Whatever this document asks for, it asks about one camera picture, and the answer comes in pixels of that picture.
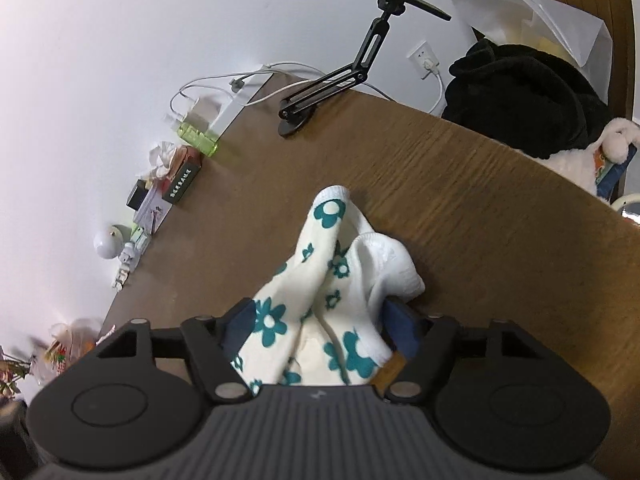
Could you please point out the white power strip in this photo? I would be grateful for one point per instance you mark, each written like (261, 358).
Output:
(229, 112)

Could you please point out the plastic bag of oranges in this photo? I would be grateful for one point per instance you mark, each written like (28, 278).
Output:
(66, 345)

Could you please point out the small black box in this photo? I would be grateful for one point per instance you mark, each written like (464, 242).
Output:
(137, 195)

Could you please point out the cream green floral garment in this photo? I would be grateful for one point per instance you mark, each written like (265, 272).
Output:
(318, 322)

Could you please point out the green spray bottle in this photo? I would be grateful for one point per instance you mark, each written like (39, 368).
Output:
(203, 141)

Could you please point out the white wall socket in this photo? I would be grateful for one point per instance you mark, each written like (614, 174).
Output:
(423, 60)

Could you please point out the pink artificial flowers vase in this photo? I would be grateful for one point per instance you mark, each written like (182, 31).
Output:
(13, 371)

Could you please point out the white charger adapter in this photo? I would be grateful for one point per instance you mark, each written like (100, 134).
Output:
(203, 112)

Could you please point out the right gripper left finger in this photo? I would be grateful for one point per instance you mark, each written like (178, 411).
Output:
(211, 345)

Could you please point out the black clothing pile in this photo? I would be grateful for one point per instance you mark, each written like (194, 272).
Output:
(525, 98)

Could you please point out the red green tissue box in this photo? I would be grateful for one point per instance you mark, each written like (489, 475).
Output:
(173, 169)

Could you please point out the white robot speaker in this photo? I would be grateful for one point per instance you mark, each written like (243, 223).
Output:
(110, 242)

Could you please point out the white floral tin box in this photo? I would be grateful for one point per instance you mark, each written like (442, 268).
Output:
(152, 212)

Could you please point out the white plush toy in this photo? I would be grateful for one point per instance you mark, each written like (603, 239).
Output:
(581, 166)

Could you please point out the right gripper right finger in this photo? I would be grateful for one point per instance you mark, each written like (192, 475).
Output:
(426, 344)

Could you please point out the green white tissue packs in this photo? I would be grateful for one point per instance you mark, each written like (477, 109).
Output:
(140, 239)

